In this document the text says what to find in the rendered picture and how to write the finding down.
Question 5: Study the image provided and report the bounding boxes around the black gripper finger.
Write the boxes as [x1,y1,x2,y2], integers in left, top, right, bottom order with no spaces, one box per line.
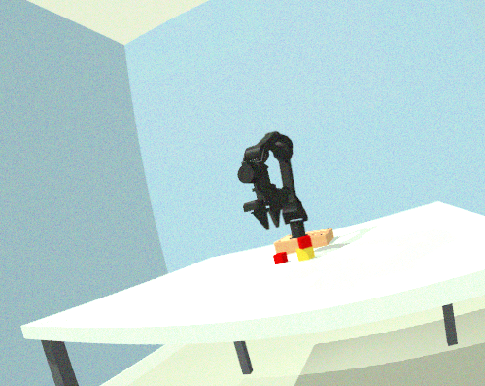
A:
[251,208,270,230]
[268,205,285,228]

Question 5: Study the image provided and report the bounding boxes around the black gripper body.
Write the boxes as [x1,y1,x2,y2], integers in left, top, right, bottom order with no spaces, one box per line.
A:
[243,181,289,212]

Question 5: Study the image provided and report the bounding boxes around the red cube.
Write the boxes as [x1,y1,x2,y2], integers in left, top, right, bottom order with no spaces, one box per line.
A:
[273,252,288,264]
[297,235,312,250]

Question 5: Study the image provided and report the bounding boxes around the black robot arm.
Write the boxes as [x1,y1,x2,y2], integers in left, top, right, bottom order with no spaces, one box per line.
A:
[237,131,308,240]

